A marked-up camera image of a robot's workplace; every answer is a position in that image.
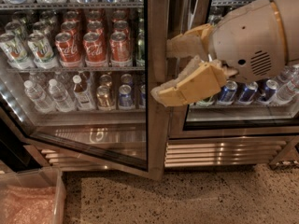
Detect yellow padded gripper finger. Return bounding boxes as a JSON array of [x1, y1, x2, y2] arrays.
[[166, 23, 213, 60], [150, 55, 238, 106]]

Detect glass fridge door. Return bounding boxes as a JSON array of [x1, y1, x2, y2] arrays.
[[171, 0, 299, 138], [0, 0, 168, 172]]

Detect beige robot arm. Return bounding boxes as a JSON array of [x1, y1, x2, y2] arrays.
[[151, 0, 299, 106]]

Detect blue can right fridge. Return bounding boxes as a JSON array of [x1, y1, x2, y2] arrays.
[[217, 80, 238, 105]]

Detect steel fridge bottom grille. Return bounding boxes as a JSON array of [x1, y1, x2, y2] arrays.
[[25, 136, 298, 173]]

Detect green soda can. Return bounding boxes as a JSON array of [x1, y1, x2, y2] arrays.
[[135, 32, 145, 66]]

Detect blue soda can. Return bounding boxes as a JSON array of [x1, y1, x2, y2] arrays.
[[139, 84, 147, 108], [119, 85, 135, 109]]

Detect gold soda can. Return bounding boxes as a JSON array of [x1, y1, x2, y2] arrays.
[[96, 85, 116, 111]]

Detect red cola can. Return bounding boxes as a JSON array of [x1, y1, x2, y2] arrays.
[[83, 32, 107, 66], [55, 32, 82, 67]]

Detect brown tea bottle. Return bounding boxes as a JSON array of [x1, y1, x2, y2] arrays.
[[73, 75, 95, 110]]

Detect front red cola can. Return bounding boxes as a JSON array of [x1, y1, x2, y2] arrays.
[[55, 32, 82, 67]]

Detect clear water bottle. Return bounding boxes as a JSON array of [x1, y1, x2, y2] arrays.
[[49, 78, 76, 112], [24, 80, 55, 113]]

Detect white citrus soda can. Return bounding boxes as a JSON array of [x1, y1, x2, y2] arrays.
[[0, 34, 35, 70]]

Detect clear plastic storage bin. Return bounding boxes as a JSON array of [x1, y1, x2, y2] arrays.
[[0, 168, 66, 224]]

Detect pink bubble wrap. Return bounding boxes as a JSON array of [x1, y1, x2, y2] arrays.
[[0, 186, 55, 224]]

